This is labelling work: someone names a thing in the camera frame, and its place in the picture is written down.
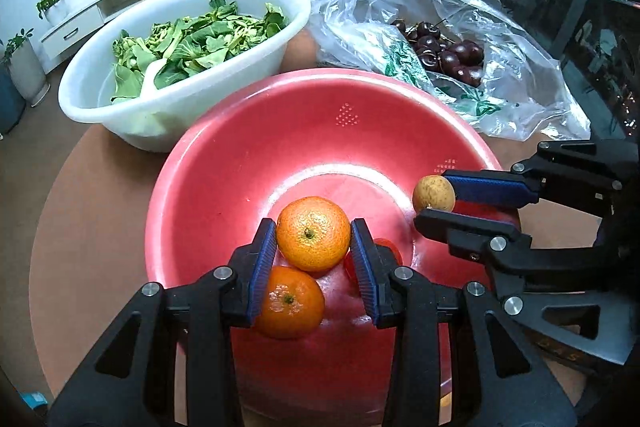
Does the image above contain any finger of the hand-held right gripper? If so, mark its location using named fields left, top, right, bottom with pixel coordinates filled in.
left=442, top=139, right=628, bottom=219
left=414, top=207, right=628, bottom=365

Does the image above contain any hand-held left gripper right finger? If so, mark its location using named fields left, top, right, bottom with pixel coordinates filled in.
left=350, top=218, right=581, bottom=427

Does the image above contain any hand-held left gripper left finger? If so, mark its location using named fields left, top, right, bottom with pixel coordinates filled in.
left=47, top=218, right=278, bottom=427

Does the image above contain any red cherry tomato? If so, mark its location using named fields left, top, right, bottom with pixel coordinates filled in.
left=372, top=237, right=403, bottom=268

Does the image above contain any tan longan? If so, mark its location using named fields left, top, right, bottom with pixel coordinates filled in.
left=412, top=175, right=456, bottom=214

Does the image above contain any orange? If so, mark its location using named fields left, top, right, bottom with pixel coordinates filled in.
left=276, top=196, right=351, bottom=273
left=255, top=266, right=326, bottom=340

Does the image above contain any red plastic basin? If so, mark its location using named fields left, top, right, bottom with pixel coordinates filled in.
left=144, top=68, right=523, bottom=423

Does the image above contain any clear plastic bag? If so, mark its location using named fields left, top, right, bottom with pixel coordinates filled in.
left=306, top=0, right=593, bottom=142

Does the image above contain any pile of dark cherries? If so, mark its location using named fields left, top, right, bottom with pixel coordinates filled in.
left=390, top=19, right=486, bottom=88

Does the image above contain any white plastic basin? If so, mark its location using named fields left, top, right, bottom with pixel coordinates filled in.
left=57, top=0, right=312, bottom=154

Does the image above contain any pile of leafy greens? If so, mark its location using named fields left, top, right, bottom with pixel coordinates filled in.
left=111, top=0, right=291, bottom=104

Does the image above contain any blue small box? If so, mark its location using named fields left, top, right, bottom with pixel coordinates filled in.
left=20, top=391, right=49, bottom=410

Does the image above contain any tall leafy plant blue pot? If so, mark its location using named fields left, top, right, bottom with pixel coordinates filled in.
left=0, top=66, right=27, bottom=135

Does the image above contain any plant in ribbed grey pot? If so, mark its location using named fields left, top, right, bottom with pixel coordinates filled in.
left=0, top=28, right=49, bottom=108

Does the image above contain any small plant in white pot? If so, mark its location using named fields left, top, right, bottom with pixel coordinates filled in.
left=36, top=0, right=71, bottom=26

